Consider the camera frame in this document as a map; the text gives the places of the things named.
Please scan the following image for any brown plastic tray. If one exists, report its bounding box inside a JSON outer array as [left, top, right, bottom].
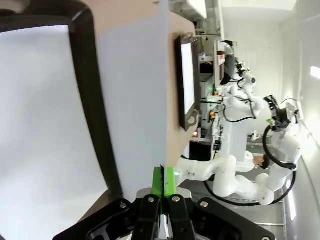
[[0, 4, 125, 201], [174, 33, 202, 131]]

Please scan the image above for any seated person in white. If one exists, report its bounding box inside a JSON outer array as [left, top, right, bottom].
[[243, 150, 272, 174]]

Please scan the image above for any white cabinet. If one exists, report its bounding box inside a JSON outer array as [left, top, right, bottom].
[[222, 121, 250, 161]]

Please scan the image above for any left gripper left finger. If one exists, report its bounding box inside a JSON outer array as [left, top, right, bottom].
[[53, 166, 165, 240]]

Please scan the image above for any equipment rack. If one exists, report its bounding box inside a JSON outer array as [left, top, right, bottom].
[[197, 37, 226, 156]]

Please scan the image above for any white A4 paper stack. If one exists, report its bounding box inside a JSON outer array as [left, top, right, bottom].
[[180, 42, 196, 114], [0, 24, 111, 240]]

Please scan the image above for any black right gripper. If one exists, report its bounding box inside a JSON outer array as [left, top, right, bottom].
[[265, 107, 293, 132]]

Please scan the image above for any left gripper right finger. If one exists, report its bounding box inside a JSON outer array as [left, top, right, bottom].
[[163, 166, 276, 240]]

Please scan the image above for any white A4 paper sheet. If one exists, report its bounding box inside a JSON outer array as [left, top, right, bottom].
[[96, 0, 169, 198]]

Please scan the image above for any white table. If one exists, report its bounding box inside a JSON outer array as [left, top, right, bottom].
[[186, 0, 208, 20]]

